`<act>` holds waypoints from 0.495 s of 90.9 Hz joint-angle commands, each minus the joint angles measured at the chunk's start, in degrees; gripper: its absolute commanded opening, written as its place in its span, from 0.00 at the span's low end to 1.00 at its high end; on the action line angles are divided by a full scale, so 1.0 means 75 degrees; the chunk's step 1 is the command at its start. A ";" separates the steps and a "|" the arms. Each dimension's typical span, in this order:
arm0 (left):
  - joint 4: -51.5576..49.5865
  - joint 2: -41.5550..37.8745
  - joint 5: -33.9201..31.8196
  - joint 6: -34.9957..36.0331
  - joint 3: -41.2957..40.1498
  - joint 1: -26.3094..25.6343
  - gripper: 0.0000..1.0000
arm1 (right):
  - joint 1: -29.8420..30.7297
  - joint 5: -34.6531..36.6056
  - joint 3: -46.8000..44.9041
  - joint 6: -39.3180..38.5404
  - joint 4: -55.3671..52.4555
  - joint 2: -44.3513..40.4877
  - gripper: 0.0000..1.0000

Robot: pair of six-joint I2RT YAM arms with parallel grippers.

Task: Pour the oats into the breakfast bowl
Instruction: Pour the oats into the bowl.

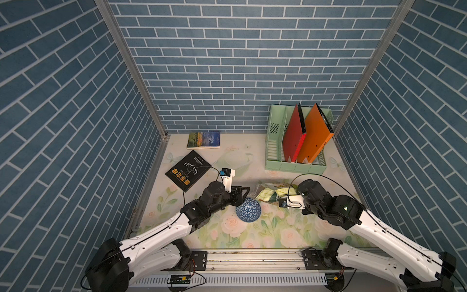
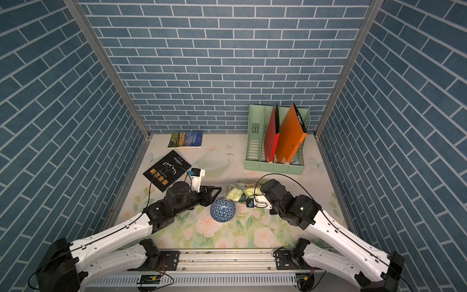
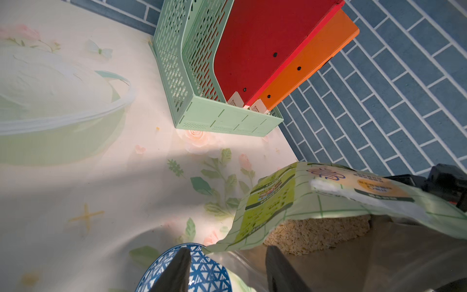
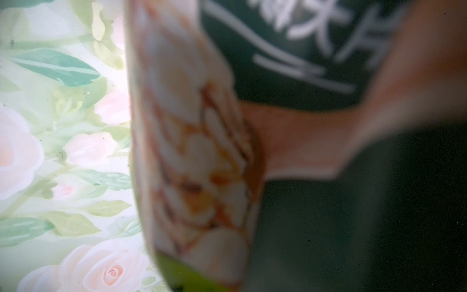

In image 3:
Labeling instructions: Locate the red folder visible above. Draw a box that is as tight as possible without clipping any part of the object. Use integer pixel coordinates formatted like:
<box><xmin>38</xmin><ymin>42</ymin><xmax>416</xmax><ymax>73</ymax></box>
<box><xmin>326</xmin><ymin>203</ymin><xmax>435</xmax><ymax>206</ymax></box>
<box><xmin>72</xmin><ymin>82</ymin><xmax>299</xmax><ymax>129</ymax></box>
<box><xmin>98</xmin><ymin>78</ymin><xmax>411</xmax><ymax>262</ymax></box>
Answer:
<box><xmin>214</xmin><ymin>1</ymin><xmax>344</xmax><ymax>108</ymax></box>

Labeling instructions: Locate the blue patterned ceramic bowl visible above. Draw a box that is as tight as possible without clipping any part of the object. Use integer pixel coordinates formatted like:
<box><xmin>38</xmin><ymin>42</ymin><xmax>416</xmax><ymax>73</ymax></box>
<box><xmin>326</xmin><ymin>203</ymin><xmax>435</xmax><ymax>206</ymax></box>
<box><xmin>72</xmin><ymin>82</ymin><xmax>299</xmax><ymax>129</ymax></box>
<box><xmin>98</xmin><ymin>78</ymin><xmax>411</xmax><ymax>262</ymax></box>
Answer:
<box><xmin>136</xmin><ymin>243</ymin><xmax>232</xmax><ymax>292</ymax></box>

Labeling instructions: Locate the mint green file rack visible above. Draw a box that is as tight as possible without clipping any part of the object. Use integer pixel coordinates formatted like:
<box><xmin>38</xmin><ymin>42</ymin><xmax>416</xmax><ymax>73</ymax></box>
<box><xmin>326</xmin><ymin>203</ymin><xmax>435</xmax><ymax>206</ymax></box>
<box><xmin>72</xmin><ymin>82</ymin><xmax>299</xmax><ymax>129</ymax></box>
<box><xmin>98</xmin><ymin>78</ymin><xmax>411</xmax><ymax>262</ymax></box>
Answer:
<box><xmin>152</xmin><ymin>0</ymin><xmax>283</xmax><ymax>137</ymax></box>

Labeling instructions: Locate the floral table mat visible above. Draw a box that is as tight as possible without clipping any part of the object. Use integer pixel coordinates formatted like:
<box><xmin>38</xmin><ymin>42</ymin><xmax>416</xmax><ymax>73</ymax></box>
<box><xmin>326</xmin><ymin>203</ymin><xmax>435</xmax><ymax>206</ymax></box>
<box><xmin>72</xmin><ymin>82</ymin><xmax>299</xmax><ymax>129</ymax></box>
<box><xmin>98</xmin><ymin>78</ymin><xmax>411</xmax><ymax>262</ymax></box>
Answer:
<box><xmin>1</xmin><ymin>1</ymin><xmax>296</xmax><ymax>292</ymax></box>

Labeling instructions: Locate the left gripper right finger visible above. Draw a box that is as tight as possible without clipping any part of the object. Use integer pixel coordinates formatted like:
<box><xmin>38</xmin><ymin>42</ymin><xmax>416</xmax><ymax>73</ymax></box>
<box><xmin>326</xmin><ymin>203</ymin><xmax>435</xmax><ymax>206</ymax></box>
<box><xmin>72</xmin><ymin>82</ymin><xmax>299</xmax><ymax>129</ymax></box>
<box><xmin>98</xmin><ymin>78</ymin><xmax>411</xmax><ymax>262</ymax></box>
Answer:
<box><xmin>265</xmin><ymin>246</ymin><xmax>311</xmax><ymax>292</ymax></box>

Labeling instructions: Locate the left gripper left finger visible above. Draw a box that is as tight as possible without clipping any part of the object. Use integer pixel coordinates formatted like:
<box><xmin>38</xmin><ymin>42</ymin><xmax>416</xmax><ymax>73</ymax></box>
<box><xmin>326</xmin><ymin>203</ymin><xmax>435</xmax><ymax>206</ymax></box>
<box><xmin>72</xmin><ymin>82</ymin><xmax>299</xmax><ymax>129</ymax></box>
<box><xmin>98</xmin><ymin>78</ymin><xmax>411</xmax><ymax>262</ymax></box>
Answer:
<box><xmin>150</xmin><ymin>248</ymin><xmax>191</xmax><ymax>292</ymax></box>

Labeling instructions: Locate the green oats bag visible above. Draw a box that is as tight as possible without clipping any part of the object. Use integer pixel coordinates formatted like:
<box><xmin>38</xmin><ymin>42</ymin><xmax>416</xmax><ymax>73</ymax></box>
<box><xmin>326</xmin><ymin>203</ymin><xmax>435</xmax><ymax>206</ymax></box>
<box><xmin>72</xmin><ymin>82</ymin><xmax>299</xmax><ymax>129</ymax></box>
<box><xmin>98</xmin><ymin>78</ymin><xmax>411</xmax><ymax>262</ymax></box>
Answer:
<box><xmin>205</xmin><ymin>162</ymin><xmax>467</xmax><ymax>292</ymax></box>

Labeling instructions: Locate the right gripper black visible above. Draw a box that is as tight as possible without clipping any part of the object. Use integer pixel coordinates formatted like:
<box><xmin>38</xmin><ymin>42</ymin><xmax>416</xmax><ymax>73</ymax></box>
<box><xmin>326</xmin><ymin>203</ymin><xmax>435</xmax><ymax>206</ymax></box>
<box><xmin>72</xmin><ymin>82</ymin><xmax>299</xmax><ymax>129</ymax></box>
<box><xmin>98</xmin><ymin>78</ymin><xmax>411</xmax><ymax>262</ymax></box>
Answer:
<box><xmin>386</xmin><ymin>164</ymin><xmax>467</xmax><ymax>212</ymax></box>

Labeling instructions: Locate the orange folder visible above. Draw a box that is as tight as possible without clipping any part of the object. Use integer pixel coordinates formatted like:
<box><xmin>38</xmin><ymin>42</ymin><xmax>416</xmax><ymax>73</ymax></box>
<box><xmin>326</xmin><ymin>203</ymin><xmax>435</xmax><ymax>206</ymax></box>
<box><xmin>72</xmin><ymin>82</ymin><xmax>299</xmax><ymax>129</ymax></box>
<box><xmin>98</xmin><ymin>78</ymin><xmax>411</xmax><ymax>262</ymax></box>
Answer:
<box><xmin>249</xmin><ymin>10</ymin><xmax>359</xmax><ymax>113</ymax></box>

